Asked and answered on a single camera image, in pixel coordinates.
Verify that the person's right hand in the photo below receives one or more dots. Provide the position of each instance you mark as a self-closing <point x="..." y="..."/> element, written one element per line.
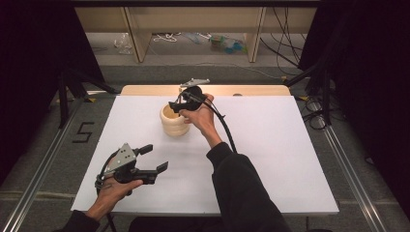
<point x="201" y="117"/>

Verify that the wooden shelf unit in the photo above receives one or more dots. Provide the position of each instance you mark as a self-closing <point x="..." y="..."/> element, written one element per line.
<point x="138" y="38"/>

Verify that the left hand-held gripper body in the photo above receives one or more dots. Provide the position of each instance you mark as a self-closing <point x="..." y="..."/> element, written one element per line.
<point x="124" y="158"/>

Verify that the clear plastic bag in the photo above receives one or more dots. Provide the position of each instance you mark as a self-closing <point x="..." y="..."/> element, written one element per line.
<point x="123" y="44"/>

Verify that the metal floor rail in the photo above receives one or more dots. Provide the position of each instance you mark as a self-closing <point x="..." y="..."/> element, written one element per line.
<point x="351" y="180"/>
<point x="38" y="180"/>

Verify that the colourful plastic toys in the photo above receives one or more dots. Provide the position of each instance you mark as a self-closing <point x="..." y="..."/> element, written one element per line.
<point x="230" y="45"/>

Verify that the black metal stand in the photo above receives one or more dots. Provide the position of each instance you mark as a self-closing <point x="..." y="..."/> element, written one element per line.
<point x="326" y="96"/>
<point x="63" y="103"/>

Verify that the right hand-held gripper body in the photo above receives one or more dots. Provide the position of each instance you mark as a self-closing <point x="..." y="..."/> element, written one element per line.
<point x="193" y="95"/>

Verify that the wooden table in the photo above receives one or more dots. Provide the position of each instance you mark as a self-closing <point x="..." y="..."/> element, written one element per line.
<point x="145" y="90"/>

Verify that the black curtain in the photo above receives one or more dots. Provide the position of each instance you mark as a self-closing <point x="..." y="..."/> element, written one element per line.
<point x="374" y="80"/>
<point x="32" y="64"/>

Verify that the cream ribbed pen holder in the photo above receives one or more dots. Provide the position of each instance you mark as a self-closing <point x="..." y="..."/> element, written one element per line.
<point x="174" y="125"/>

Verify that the person's left hand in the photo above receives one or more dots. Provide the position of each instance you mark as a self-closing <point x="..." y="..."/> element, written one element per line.
<point x="112" y="193"/>

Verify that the white table mat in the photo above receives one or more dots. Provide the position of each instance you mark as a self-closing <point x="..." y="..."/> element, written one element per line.
<point x="283" y="161"/>

